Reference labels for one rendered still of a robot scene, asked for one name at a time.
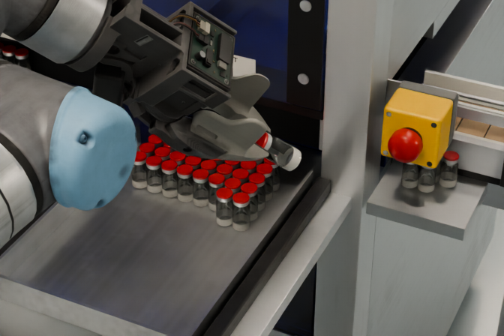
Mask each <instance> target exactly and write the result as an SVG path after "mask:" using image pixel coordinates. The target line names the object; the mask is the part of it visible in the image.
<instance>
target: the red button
mask: <svg viewBox="0 0 504 336"><path fill-rule="evenodd" d="M422 149H423V142H422V139H421V137H420V136H419V135H418V134H417V133H416V132H414V131H413V130H410V129H406V128H402V129H399V130H396V131H395V132H394V133H393V134H392V135H391V137H390V139H389V141H388V151H389V153H390V155H391V156H392V157H393V158H394V159H395V160H396V161H399V162H401V163H410V162H413V161H415V160H416V159H417V158H418V156H419V155H420V153H421V152H422Z"/></svg>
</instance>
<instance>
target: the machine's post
mask: <svg viewBox="0 0 504 336"><path fill-rule="evenodd" d="M393 4H394V0H328V26H327V44H326V61H325V94H324V112H323V129H322V163H321V177H322V178H324V179H330V180H331V192H332V193H336V194H340V195H343V196H346V197H351V198H352V205H351V210H350V211H349V213H348V215H347V216H346V218H345V219H344V221H343V223H342V224H341V225H340V227H339V228H338V230H337V232H336V233H335V234H334V236H333V237H332V239H331V241H330V242H329V243H328V245H327V247H326V248H325V250H324V251H323V252H322V254H321V256H320V257H319V259H318V260H317V265H316V299H315V316H314V333H313V336H367V326H368V308H369V299H370V289H371V272H372V262H373V252H374V235H375V225H376V216H373V215H370V214H366V207H367V201H368V200H369V198H370V197H371V194H372V193H373V192H374V190H375V189H376V187H377V185H378V184H379V179H380V161H381V143H382V134H383V116H384V108H385V105H386V87H387V78H388V69H389V50H390V41H391V32H392V14H393Z"/></svg>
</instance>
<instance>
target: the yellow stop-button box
mask: <svg viewBox="0 0 504 336"><path fill-rule="evenodd" d="M457 102H458V93H457V92H453V91H448V90H445V89H441V88H435V87H431V86H428V85H422V84H418V83H415V82H409V81H406V80H404V81H402V83H401V84H400V85H399V87H398V89H397V91H396V92H395V93H394V94H393V96H392V97H391V99H390V101H389V102H388V103H387V104H386V106H385V108H384V116H383V125H382V143H381V155H383V156H386V157H389V158H393V157H392V156H391V155H390V153H389V150H388V141H389V139H390V137H391V136H392V134H393V133H394V132H395V131H396V130H399V129H402V128H406V129H410V130H411V131H414V132H416V133H417V134H418V135H419V136H420V137H421V140H422V142H423V149H422V151H421V153H420V155H419V156H418V158H417V159H416V160H414V161H413V162H410V163H412V164H418V165H421V166H423V167H429V168H432V169H434V168H436V167H437V165H438V163H439V162H440V160H441V158H442V156H443V155H444V153H445V151H446V149H447V148H448V147H449V145H450V143H451V142H452V139H453V133H454V126H455V115H456V109H457Z"/></svg>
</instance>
